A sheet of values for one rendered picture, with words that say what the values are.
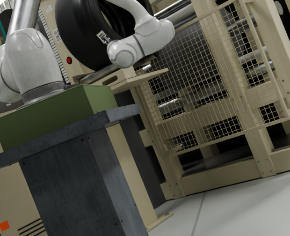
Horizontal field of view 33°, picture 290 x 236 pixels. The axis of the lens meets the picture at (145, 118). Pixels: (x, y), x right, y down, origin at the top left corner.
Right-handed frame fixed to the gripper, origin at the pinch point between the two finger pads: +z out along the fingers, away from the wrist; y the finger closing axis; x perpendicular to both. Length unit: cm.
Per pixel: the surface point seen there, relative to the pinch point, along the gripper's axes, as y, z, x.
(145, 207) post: 91, 19, -47
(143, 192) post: 85, 24, -42
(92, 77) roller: 15.5, 29.9, -18.8
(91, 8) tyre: -14.0, 19.0, 5.0
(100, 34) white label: -1.9, 15.5, -0.5
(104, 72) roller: 15.9, 23.8, -12.3
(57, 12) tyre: -21.5, 34.4, -9.5
